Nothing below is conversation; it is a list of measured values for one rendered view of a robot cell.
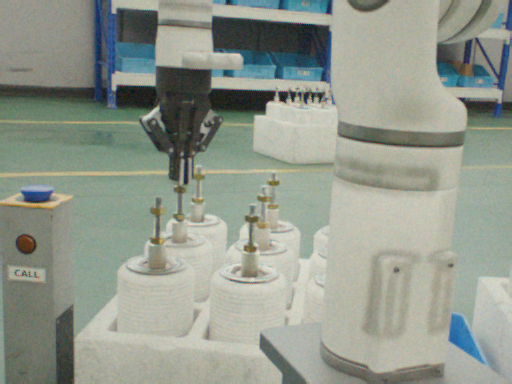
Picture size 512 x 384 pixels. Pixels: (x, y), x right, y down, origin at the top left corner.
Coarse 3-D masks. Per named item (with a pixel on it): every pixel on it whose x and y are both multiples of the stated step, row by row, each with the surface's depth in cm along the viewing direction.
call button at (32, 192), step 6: (24, 186) 91; (30, 186) 91; (36, 186) 91; (42, 186) 91; (48, 186) 92; (24, 192) 89; (30, 192) 89; (36, 192) 89; (42, 192) 90; (48, 192) 90; (30, 198) 90; (36, 198) 90; (42, 198) 90; (48, 198) 91
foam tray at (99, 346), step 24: (288, 312) 94; (96, 336) 83; (120, 336) 83; (144, 336) 84; (192, 336) 85; (96, 360) 83; (120, 360) 82; (144, 360) 82; (168, 360) 82; (192, 360) 82; (216, 360) 81; (240, 360) 81; (264, 360) 81
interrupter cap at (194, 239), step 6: (162, 234) 101; (168, 234) 101; (192, 234) 102; (198, 234) 101; (168, 240) 99; (192, 240) 99; (198, 240) 99; (204, 240) 99; (168, 246) 95; (174, 246) 95; (180, 246) 95; (186, 246) 96; (192, 246) 96; (198, 246) 97
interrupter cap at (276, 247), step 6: (240, 240) 100; (246, 240) 100; (270, 240) 101; (276, 240) 101; (240, 246) 97; (270, 246) 99; (276, 246) 99; (282, 246) 99; (264, 252) 95; (270, 252) 95; (276, 252) 95; (282, 252) 96
